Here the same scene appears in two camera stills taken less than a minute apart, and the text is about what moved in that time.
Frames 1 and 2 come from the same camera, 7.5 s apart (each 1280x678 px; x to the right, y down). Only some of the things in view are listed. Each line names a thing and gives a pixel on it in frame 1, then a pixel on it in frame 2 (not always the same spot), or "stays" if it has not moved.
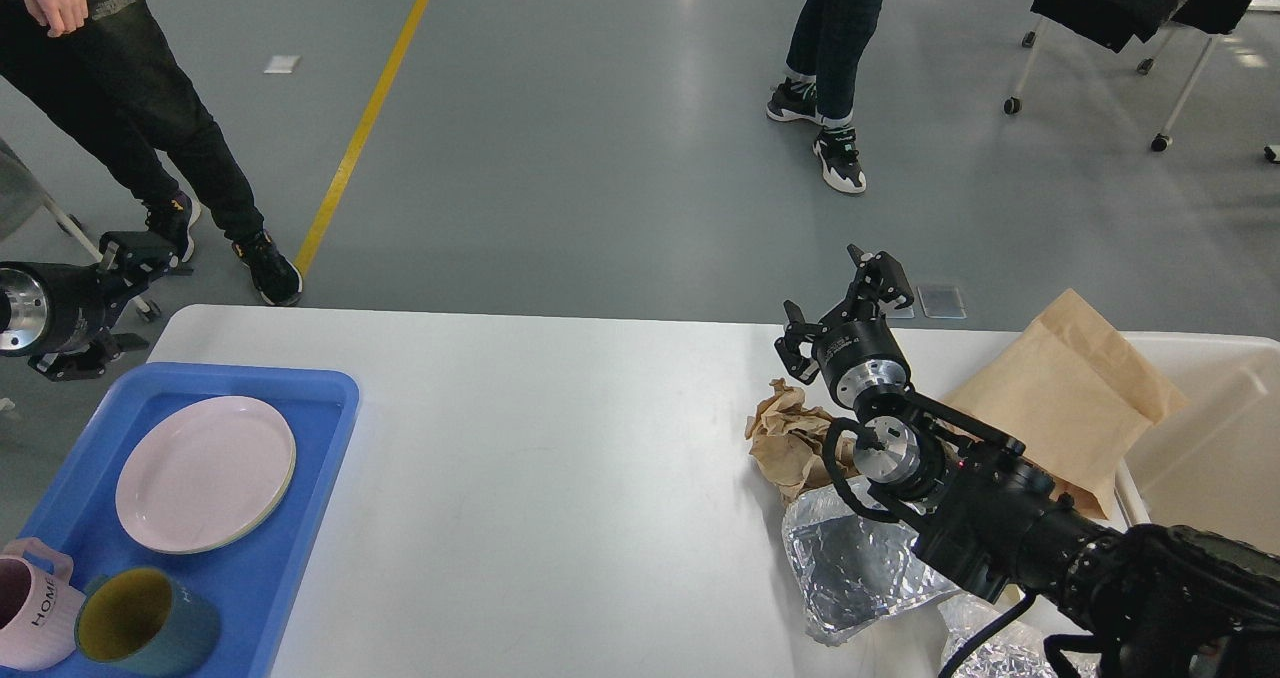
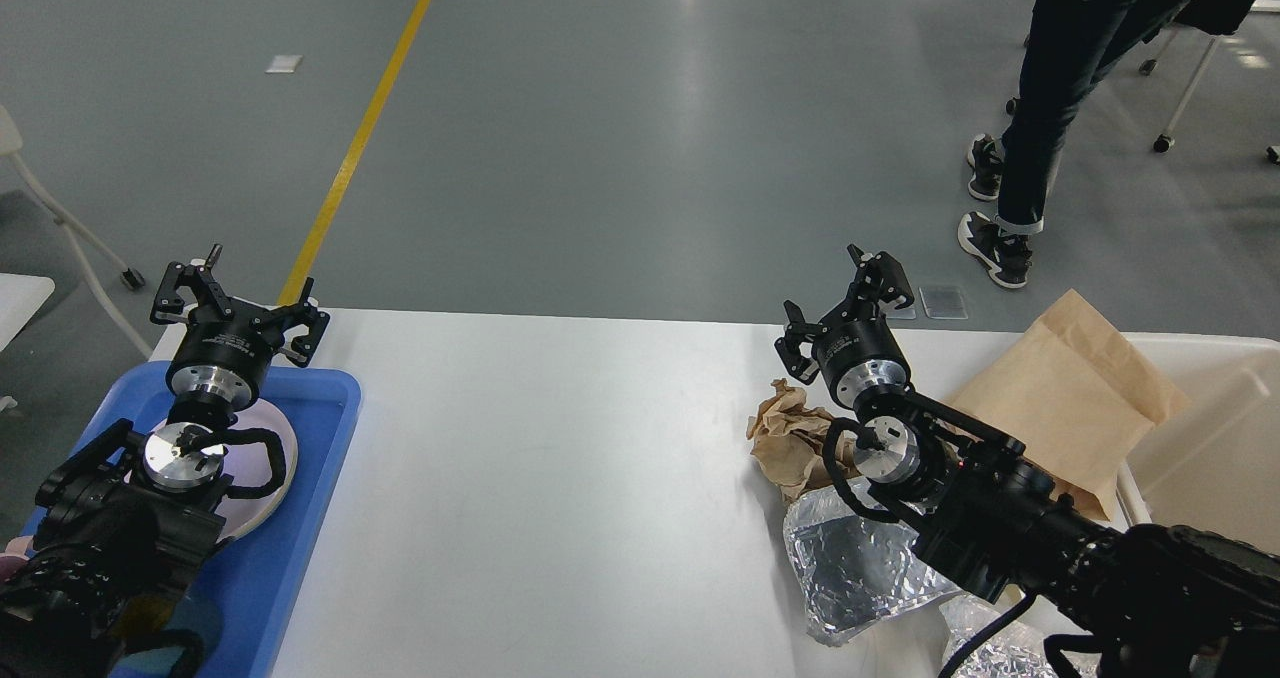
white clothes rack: (1145, 66) stays
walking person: (831, 41) -> (1088, 14)
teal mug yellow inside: (141, 619) stays
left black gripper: (48, 307) -> (227, 344)
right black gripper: (862, 360) stays
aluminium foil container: (854, 569) stays
